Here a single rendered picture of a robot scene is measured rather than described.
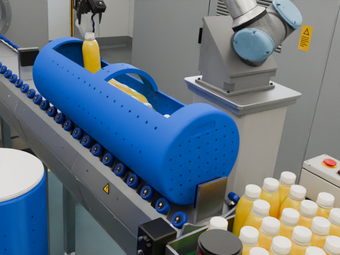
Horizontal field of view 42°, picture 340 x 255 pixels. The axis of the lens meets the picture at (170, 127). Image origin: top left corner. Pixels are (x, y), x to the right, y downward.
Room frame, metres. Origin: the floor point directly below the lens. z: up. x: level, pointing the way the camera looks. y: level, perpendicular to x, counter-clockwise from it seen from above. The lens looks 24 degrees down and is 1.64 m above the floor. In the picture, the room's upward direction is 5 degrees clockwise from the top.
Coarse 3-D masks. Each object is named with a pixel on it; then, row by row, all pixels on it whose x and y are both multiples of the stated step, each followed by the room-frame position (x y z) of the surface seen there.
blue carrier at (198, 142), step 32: (64, 64) 1.50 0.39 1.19; (128, 64) 1.44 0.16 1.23; (64, 96) 1.41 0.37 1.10; (96, 96) 1.28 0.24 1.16; (128, 96) 1.20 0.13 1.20; (160, 96) 1.44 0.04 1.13; (96, 128) 1.23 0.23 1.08; (128, 128) 1.11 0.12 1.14; (160, 128) 1.04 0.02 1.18; (192, 128) 1.02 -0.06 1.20; (224, 128) 1.10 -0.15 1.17; (128, 160) 1.10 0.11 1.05; (160, 160) 0.98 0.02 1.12; (192, 160) 1.03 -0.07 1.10; (224, 160) 1.11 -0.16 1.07; (160, 192) 1.00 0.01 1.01; (192, 192) 1.04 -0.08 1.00
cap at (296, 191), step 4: (292, 188) 0.97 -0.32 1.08; (296, 188) 0.97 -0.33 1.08; (300, 188) 0.97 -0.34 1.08; (304, 188) 0.97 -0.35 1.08; (292, 192) 0.96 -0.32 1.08; (296, 192) 0.95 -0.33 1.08; (300, 192) 0.95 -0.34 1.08; (304, 192) 0.95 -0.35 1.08; (292, 196) 0.96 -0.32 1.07; (296, 196) 0.95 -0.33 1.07; (300, 196) 0.95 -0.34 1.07; (304, 196) 0.96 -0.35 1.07
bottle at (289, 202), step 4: (288, 196) 0.97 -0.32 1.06; (284, 200) 0.97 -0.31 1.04; (288, 200) 0.96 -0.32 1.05; (292, 200) 0.95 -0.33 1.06; (296, 200) 0.95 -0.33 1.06; (300, 200) 0.95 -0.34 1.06; (284, 204) 0.96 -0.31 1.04; (288, 204) 0.95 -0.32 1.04; (292, 204) 0.94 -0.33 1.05; (296, 204) 0.94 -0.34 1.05; (300, 204) 0.94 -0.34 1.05; (280, 208) 0.97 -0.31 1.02; (296, 208) 0.94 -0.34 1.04; (280, 212) 0.96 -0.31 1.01; (280, 216) 0.96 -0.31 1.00
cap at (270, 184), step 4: (264, 180) 0.99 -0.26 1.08; (268, 180) 1.00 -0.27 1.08; (272, 180) 1.00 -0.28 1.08; (276, 180) 1.00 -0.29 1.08; (264, 184) 0.99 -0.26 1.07; (268, 184) 0.98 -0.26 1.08; (272, 184) 0.98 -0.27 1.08; (276, 184) 0.98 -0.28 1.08; (268, 188) 0.97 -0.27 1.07; (272, 188) 0.97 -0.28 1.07; (276, 188) 0.98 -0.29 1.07
